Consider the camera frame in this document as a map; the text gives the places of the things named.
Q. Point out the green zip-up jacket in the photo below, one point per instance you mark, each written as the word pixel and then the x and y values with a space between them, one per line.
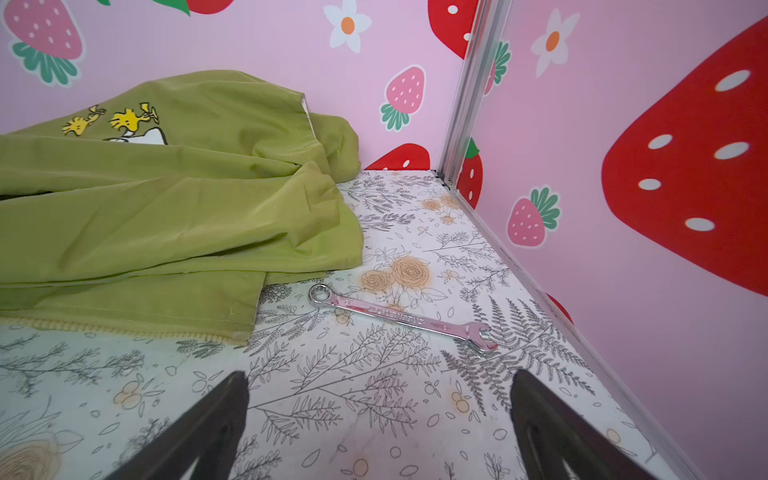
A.
pixel 167 209

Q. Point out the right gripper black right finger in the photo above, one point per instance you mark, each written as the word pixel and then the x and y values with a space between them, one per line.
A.
pixel 554 440

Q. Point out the silver combination wrench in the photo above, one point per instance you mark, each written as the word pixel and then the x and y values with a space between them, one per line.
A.
pixel 475 333

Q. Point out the aluminium corner post right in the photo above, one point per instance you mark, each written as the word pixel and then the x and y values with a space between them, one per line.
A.
pixel 488 25

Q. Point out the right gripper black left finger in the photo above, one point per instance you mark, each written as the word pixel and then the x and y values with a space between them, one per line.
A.
pixel 202 442

